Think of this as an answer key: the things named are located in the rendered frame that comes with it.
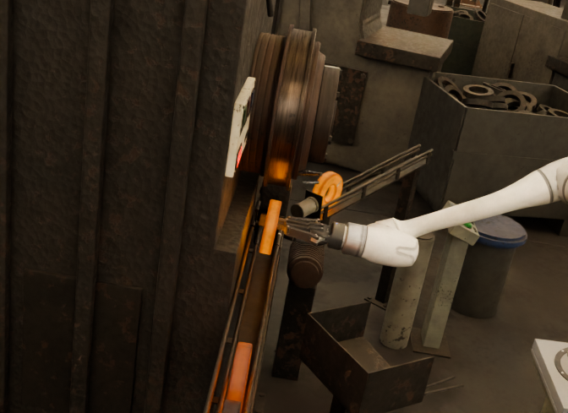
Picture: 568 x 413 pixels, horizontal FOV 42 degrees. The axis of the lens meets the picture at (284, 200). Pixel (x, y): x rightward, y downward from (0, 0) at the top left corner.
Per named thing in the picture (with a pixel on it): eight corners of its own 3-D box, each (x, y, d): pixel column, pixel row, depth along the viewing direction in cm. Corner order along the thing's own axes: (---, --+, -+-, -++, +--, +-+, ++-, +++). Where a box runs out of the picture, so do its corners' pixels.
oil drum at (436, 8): (373, 99, 693) (393, 2, 658) (370, 84, 747) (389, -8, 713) (436, 110, 692) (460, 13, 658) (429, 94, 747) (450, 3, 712)
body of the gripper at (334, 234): (340, 255, 206) (307, 248, 206) (340, 242, 214) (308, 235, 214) (346, 231, 203) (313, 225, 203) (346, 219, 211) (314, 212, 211)
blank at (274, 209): (265, 216, 198) (278, 219, 198) (272, 188, 212) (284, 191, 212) (256, 263, 206) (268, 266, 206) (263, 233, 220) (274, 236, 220)
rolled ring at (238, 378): (240, 410, 154) (224, 408, 154) (236, 438, 169) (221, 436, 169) (254, 329, 164) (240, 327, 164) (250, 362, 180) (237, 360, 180)
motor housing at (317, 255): (266, 381, 280) (289, 255, 259) (271, 347, 300) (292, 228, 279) (301, 387, 280) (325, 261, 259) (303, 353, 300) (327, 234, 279)
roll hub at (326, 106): (304, 174, 209) (322, 77, 198) (308, 143, 235) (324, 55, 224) (324, 177, 209) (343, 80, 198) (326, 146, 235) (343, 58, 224)
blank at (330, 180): (315, 218, 276) (322, 221, 275) (306, 192, 265) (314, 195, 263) (339, 188, 282) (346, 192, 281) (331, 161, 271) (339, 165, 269)
